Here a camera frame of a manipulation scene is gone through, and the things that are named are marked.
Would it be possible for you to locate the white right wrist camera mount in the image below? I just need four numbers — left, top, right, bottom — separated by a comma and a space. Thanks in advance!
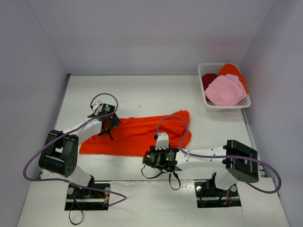
155, 132, 169, 150

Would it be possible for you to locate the white plastic basket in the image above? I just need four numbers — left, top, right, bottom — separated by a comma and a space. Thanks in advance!
197, 62, 251, 110

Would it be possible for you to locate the orange t shirt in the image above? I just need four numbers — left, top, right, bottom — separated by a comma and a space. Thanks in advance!
79, 110, 190, 157
218, 63, 249, 94

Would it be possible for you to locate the dark red t shirt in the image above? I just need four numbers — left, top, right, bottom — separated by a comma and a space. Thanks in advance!
201, 73, 218, 91

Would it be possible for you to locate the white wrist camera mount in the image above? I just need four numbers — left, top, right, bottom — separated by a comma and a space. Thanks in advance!
91, 101, 103, 115
155, 132, 169, 150

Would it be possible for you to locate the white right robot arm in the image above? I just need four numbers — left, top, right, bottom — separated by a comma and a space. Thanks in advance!
142, 140, 259, 195

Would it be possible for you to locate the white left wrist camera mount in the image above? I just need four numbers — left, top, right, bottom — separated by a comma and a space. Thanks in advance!
91, 101, 103, 115

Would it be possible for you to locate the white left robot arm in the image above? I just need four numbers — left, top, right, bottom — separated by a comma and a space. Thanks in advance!
38, 101, 121, 199

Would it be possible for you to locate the pink t shirt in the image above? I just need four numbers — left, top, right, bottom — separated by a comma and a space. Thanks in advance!
205, 74, 247, 106

